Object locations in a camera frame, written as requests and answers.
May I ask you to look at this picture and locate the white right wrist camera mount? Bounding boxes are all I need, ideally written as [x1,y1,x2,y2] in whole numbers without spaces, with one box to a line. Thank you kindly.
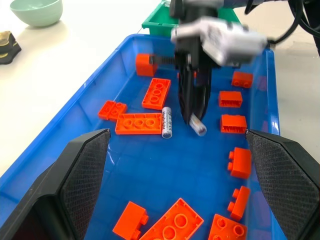
[170,16,269,68]

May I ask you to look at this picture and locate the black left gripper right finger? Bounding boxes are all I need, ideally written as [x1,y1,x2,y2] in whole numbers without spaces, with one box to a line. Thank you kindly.
[245,129,320,240]

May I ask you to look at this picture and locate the green plastic bin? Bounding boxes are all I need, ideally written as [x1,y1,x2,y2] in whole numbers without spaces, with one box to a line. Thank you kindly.
[141,0,241,38]

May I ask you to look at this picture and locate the orange four-stud building brick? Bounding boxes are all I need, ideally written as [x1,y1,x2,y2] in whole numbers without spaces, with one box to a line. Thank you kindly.
[207,213,249,240]
[97,100,129,123]

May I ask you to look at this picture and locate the silver AA battery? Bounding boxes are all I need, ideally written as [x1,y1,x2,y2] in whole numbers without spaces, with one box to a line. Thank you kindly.
[188,113,208,137]
[161,106,174,140]

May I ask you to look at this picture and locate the orange two-stud building brick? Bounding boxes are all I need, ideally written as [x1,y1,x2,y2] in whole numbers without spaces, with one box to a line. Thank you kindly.
[227,147,252,180]
[226,185,252,222]
[112,201,150,240]
[230,71,254,89]

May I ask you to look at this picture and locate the orange cube building brick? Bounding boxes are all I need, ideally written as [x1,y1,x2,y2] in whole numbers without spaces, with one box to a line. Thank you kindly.
[135,53,159,77]

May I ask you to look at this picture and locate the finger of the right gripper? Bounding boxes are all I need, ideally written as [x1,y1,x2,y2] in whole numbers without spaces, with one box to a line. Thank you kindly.
[193,65,213,121]
[177,67,196,124]

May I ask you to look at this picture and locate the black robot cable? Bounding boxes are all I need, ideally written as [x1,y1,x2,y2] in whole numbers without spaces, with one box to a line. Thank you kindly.
[244,0,316,44]

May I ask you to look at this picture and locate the black and gold object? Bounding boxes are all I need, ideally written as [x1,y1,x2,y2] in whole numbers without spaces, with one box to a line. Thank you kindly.
[0,30,22,66]

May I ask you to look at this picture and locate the mint green bowl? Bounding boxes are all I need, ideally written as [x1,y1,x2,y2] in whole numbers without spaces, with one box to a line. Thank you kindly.
[9,0,64,28]

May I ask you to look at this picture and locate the orange six-stud building brick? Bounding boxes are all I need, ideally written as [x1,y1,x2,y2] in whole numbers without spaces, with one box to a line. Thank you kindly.
[141,77,172,111]
[138,197,205,240]
[114,112,164,136]

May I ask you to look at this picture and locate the orange hollow building brick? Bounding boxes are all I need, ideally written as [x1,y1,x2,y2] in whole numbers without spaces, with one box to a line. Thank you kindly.
[220,114,248,134]
[218,90,244,109]

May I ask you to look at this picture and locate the blue plastic bin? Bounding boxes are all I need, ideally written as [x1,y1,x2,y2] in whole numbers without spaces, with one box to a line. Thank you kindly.
[0,33,281,240]

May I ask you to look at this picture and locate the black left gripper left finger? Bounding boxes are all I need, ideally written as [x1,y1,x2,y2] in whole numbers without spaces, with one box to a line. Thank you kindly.
[0,128,112,240]

